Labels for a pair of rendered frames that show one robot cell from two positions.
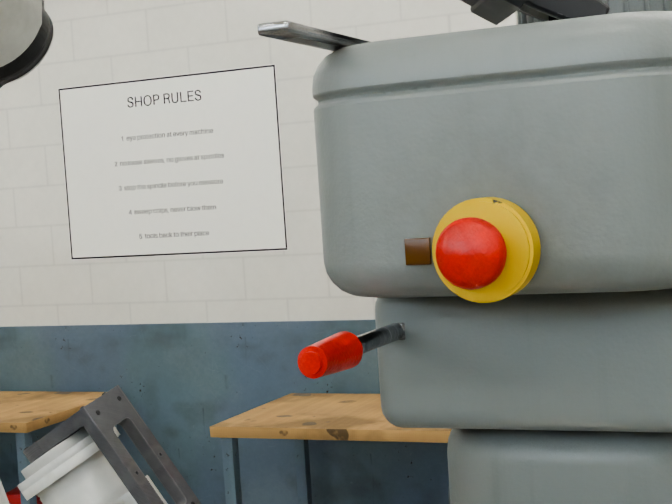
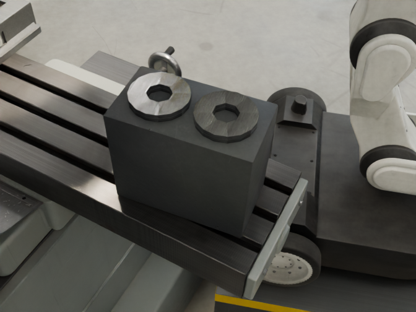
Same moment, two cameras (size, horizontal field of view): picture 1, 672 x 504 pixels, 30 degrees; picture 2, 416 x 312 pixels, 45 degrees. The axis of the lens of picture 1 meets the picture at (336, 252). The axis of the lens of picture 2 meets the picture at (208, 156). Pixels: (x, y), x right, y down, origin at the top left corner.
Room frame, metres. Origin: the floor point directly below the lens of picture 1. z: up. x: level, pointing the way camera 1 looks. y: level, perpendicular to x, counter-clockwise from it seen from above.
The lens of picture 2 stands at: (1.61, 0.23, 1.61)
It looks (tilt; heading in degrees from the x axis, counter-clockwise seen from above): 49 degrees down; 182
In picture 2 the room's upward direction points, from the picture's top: 3 degrees clockwise
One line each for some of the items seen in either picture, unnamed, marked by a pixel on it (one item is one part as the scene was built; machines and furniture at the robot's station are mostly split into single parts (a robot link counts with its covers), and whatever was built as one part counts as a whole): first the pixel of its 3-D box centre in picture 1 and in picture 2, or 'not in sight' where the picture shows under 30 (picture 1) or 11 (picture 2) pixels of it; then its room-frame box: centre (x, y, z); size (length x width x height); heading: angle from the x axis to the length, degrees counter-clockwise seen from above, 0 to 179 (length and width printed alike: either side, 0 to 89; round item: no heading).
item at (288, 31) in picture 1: (347, 44); not in sight; (0.82, -0.02, 1.89); 0.24 x 0.04 x 0.01; 159
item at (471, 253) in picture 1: (473, 252); not in sight; (0.69, -0.08, 1.76); 0.04 x 0.03 x 0.04; 66
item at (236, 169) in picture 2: not in sight; (192, 150); (1.11, 0.18, 1.04); 0.22 x 0.12 x 0.20; 73
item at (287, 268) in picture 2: not in sight; (280, 259); (0.97, 0.40, 0.50); 0.20 x 0.05 x 0.20; 84
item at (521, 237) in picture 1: (486, 249); not in sight; (0.72, -0.09, 1.76); 0.06 x 0.02 x 0.06; 66
